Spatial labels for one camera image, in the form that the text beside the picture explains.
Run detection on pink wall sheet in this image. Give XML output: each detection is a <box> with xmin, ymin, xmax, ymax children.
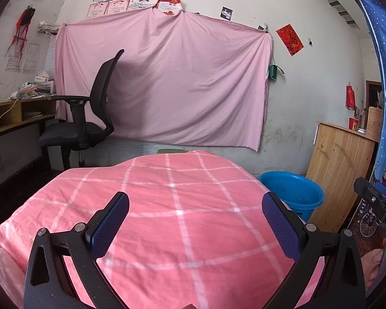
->
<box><xmin>55</xmin><ymin>8</ymin><xmax>273</xmax><ymax>150</ymax></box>

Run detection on small black wall photo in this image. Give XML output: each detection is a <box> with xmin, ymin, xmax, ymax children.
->
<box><xmin>220</xmin><ymin>6</ymin><xmax>233</xmax><ymax>21</ymax></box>

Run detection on person right hand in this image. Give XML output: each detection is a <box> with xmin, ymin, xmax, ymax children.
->
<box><xmin>361</xmin><ymin>238</ymin><xmax>386</xmax><ymax>291</ymax></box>

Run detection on red hanging bag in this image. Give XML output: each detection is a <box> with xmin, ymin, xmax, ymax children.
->
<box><xmin>346</xmin><ymin>82</ymin><xmax>356</xmax><ymax>109</ymax></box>

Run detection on wooden cabinet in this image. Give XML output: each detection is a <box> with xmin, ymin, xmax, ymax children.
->
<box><xmin>307</xmin><ymin>107</ymin><xmax>383</xmax><ymax>232</ymax></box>

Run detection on wire wall shelf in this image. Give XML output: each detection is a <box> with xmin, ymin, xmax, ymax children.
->
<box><xmin>37</xmin><ymin>21</ymin><xmax>60</xmax><ymax>36</ymax></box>

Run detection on stack of books papers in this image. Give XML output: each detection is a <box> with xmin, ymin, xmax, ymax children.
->
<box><xmin>8</xmin><ymin>71</ymin><xmax>55</xmax><ymax>100</ymax></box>

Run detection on red diamond wall poster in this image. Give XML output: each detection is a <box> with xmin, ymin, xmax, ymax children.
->
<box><xmin>276</xmin><ymin>24</ymin><xmax>304</xmax><ymax>57</ymax></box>

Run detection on wall calendar sheets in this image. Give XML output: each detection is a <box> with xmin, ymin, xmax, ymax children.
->
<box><xmin>5</xmin><ymin>41</ymin><xmax>40</xmax><ymax>74</ymax></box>

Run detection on red black hanging ornament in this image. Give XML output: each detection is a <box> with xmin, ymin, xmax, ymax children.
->
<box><xmin>7</xmin><ymin>6</ymin><xmax>35</xmax><ymax>56</ymax></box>

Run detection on green hanging pouch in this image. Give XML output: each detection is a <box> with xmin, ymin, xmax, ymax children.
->
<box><xmin>268</xmin><ymin>64</ymin><xmax>284</xmax><ymax>81</ymax></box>

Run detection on blue plastic basin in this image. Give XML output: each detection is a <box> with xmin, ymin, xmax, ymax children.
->
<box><xmin>259</xmin><ymin>171</ymin><xmax>325</xmax><ymax>222</ymax></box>

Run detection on red cup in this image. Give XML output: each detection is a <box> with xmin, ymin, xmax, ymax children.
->
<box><xmin>348</xmin><ymin>117</ymin><xmax>358</xmax><ymax>131</ymax></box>

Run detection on wooden desk shelf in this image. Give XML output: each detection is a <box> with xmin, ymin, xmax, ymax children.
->
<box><xmin>0</xmin><ymin>98</ymin><xmax>56</xmax><ymax>136</ymax></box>

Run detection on black office chair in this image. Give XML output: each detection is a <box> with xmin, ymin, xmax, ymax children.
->
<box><xmin>39</xmin><ymin>49</ymin><xmax>125</xmax><ymax>170</ymax></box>

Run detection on white cable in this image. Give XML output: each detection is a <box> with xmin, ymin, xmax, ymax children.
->
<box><xmin>0</xmin><ymin>99</ymin><xmax>20</xmax><ymax>133</ymax></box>

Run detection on pink checked tablecloth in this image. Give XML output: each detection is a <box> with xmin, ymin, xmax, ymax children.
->
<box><xmin>0</xmin><ymin>151</ymin><xmax>293</xmax><ymax>308</ymax></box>

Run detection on green plastic stool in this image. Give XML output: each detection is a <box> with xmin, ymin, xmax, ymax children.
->
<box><xmin>157</xmin><ymin>149</ymin><xmax>187</xmax><ymax>154</ymax></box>

